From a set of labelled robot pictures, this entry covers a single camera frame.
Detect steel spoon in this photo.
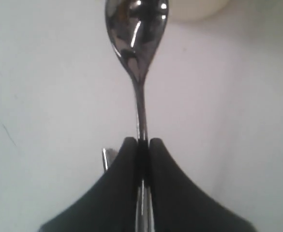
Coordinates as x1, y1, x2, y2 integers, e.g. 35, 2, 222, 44
105, 0, 169, 232

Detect cream bin with triangle mark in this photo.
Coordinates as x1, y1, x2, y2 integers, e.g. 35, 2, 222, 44
169, 0, 230, 23

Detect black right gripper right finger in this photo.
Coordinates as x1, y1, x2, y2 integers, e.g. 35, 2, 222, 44
149, 138, 256, 232

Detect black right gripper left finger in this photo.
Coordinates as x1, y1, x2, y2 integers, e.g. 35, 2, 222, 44
39, 137, 138, 232

